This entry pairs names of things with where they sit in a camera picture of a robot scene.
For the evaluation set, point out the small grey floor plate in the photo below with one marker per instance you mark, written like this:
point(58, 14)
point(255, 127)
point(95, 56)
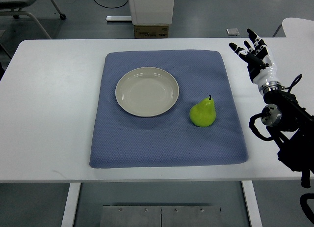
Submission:
point(232, 32)

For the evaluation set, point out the grey chair with casters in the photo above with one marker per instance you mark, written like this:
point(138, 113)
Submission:
point(15, 8)

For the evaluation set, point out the white pedestal column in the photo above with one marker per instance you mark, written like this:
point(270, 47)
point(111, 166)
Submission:
point(151, 12)

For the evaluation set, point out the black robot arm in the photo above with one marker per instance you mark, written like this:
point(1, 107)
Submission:
point(288, 124)

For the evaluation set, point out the white table leg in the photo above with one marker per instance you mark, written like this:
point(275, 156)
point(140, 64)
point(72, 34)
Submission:
point(71, 205)
point(251, 203)

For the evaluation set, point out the brown cardboard box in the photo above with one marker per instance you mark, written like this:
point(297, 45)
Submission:
point(150, 32)

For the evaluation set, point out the metal base plate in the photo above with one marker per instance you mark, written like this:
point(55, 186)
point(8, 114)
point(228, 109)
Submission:
point(161, 216)

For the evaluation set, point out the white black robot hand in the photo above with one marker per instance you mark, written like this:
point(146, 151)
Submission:
point(260, 65)

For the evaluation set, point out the white round side table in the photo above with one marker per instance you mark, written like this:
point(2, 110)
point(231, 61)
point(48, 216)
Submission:
point(296, 27)

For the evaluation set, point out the beige round plate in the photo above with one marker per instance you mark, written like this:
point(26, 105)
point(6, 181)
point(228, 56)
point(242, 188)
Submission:
point(147, 91)

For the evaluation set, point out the aluminium floor rail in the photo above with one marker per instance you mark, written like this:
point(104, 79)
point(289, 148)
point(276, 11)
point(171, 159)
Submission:
point(118, 19)

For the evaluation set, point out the green pear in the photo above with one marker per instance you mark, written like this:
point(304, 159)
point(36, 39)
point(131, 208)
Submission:
point(203, 114)

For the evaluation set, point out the white right table leg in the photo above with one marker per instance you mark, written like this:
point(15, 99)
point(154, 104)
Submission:
point(251, 203)

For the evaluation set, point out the blue fabric mat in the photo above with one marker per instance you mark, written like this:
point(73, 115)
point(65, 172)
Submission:
point(122, 140)

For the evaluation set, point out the white left table leg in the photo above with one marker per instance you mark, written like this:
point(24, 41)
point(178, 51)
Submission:
point(71, 205)

